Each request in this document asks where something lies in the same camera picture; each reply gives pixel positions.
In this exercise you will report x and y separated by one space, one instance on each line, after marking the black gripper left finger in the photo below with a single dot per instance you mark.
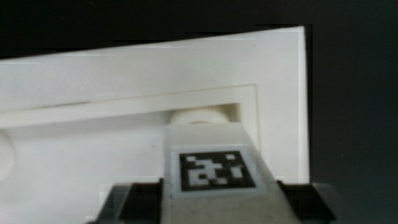
131 206

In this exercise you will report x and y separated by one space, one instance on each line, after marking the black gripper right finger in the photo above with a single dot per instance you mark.
307 203

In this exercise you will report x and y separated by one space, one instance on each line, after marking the white table leg with tag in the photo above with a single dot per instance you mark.
220 190

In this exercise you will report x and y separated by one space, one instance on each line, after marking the white square tabletop panel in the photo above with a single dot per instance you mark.
85 102

